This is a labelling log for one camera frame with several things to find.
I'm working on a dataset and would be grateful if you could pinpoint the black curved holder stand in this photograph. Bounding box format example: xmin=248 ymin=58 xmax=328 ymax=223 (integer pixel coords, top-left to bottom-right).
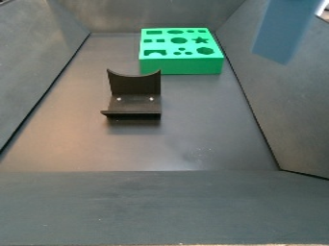
xmin=100 ymin=69 xmax=162 ymax=117

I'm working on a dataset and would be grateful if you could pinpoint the blue rectangular block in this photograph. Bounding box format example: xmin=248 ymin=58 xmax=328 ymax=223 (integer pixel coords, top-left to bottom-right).
xmin=252 ymin=0 xmax=329 ymax=64

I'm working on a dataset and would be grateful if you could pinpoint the green shape sorting board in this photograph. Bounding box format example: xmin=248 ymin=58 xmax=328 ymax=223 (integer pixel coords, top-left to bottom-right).
xmin=139 ymin=27 xmax=225 ymax=75

